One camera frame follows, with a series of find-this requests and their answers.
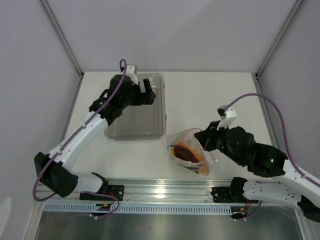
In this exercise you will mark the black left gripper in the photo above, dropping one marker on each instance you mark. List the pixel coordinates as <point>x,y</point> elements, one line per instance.
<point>149,96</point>

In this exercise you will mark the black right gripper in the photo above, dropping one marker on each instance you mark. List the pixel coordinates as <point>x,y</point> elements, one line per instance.
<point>206,137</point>

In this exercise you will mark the clear zip top bag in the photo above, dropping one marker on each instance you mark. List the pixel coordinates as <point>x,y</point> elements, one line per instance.
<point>186,138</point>

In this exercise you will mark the red yellow mango slice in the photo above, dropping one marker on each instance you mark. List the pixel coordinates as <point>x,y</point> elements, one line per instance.
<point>186,158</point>

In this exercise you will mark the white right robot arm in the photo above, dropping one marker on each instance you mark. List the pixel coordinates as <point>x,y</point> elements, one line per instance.
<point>264,161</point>

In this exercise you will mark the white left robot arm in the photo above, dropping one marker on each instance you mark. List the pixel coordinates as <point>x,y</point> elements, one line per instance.
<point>54,169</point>

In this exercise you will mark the clear plastic food bin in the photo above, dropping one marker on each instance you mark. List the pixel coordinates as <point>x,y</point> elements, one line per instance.
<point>142,122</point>

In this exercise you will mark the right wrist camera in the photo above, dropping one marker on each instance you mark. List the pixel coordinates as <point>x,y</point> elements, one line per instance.
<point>227,116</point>

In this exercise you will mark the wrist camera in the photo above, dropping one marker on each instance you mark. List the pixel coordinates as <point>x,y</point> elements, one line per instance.
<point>227,116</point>
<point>131,71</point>

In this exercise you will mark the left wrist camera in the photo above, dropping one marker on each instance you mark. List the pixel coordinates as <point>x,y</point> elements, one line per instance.
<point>131,71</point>

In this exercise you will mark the aluminium table edge rail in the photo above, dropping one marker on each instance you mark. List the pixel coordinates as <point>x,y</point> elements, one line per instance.
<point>132,190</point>

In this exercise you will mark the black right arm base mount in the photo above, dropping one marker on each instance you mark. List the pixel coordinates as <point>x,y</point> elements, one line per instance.
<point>234,193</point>

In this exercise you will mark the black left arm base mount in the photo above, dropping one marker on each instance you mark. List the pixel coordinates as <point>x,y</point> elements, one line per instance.
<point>110,192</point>

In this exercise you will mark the white slotted cable duct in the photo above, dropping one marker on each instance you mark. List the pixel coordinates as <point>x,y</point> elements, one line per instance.
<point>133,208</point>

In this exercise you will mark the left corner aluminium post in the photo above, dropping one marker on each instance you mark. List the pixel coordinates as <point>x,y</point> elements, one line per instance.
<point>55,25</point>

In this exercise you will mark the corner aluminium post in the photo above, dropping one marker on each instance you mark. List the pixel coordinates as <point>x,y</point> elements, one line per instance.
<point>55,25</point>
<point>280,36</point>

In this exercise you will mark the right corner aluminium post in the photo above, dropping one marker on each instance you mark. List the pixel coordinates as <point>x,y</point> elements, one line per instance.
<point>280,36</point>

